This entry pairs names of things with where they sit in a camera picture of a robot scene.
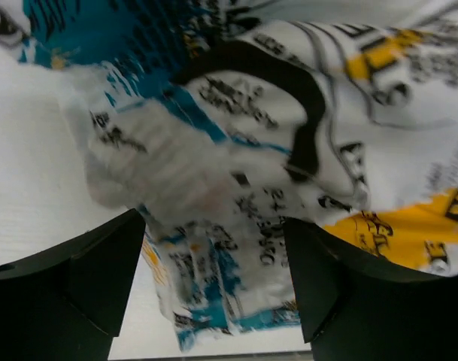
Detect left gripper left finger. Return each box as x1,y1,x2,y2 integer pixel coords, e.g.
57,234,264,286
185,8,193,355
0,210,145,360

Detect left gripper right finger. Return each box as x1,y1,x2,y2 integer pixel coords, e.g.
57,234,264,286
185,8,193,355
284,218,458,360

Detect patterned teal yellow shorts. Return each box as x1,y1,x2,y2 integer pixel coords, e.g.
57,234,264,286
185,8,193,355
0,1,458,359

